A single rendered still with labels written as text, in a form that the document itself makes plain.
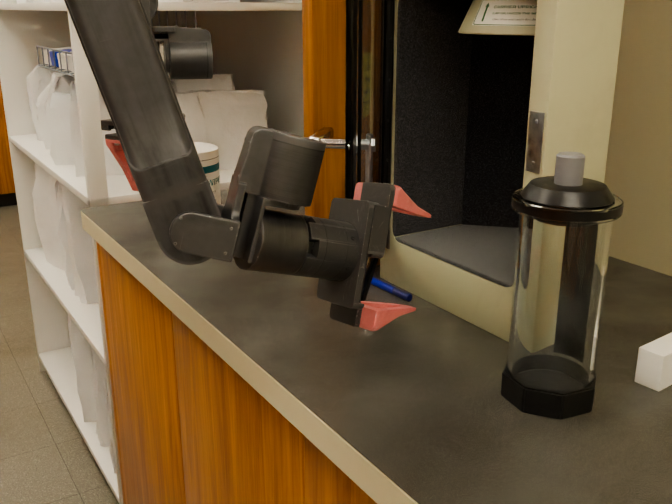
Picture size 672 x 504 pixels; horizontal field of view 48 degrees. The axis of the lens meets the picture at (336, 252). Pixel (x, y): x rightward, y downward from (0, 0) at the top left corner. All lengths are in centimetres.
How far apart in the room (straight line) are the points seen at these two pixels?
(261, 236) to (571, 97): 43
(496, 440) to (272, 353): 31
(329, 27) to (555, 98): 38
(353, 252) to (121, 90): 25
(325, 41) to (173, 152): 54
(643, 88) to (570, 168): 58
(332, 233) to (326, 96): 47
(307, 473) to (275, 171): 43
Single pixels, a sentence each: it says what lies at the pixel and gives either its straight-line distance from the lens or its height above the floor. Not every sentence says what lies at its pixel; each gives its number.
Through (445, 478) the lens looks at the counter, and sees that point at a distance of 72.
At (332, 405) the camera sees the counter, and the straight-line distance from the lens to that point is 82.
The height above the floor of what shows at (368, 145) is 120.
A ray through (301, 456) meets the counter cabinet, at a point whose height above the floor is 83.
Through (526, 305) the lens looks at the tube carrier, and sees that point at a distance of 79.
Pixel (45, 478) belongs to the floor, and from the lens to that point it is 251.
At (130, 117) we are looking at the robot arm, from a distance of 63.
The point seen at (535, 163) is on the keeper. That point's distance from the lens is 90.
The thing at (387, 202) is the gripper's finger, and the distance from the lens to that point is 71.
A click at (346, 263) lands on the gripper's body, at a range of 70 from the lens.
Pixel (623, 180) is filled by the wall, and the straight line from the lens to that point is 138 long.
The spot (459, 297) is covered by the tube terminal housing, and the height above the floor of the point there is 97.
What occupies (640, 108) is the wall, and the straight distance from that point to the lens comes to 135.
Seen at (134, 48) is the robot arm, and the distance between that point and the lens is 63.
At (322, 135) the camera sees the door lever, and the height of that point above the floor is 121.
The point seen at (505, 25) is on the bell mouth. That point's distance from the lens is 97.
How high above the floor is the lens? 135
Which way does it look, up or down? 18 degrees down
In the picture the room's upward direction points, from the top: straight up
